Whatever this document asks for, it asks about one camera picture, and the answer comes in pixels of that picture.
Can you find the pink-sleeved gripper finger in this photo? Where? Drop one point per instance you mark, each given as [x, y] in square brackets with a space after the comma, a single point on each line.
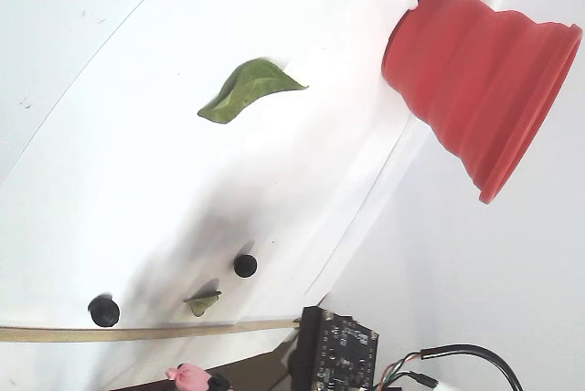
[192, 379]

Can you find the dark blueberry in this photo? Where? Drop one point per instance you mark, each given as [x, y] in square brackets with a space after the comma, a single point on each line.
[104, 311]
[245, 266]

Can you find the red collapsible silicone cup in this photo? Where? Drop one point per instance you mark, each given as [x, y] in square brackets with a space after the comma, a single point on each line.
[457, 80]

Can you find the thin wooden stick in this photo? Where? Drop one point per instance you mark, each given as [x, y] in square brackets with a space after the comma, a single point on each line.
[137, 334]

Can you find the flat green leaf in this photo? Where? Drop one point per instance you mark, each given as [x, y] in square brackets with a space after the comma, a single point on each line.
[201, 305]

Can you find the white paper sheet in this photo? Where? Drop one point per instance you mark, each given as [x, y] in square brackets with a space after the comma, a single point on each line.
[183, 181]

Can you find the curled green leaf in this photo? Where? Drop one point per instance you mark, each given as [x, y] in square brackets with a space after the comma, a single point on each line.
[247, 89]

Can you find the camera module circuit board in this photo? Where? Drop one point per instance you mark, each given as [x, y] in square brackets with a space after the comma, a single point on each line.
[347, 354]

